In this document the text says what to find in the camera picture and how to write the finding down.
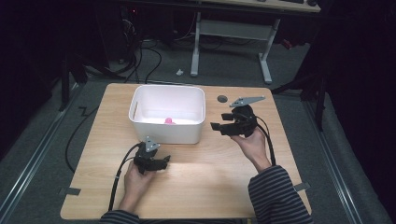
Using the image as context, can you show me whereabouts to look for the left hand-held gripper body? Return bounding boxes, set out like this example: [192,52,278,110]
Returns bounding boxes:
[133,135,162,175]

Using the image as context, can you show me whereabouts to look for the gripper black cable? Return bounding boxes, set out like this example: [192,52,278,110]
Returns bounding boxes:
[107,142,145,213]
[236,112,277,167]

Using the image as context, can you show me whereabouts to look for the black cable bundle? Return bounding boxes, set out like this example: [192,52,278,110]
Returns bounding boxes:
[106,8,163,84]

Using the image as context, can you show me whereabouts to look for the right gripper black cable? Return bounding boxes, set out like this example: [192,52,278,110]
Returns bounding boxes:
[236,112,277,167]

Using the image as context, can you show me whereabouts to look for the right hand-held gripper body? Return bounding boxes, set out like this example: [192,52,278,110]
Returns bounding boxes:
[228,95,266,139]

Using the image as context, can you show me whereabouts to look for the metal floor rail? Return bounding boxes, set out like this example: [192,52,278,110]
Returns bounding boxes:
[0,83,82,218]
[303,100,364,224]

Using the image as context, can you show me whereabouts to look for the person's right hand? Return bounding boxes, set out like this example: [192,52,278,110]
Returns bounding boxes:
[229,126,273,173]

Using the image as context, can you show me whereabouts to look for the white plastic bin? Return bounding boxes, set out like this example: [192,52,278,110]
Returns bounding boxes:
[128,84,206,145]

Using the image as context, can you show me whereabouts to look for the black metal stand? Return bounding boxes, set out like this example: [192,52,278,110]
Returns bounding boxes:
[58,52,89,112]
[270,69,329,133]

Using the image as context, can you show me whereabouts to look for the black floor cable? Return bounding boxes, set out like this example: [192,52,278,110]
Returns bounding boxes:
[64,105,100,174]

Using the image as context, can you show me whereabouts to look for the white-framed wooden desk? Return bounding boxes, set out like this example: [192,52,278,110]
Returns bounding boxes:
[118,0,322,85]

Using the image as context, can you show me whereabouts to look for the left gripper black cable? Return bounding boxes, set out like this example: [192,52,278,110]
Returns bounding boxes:
[107,142,145,213]

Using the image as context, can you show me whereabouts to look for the person's left hand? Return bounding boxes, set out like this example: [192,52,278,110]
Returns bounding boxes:
[118,161,157,213]

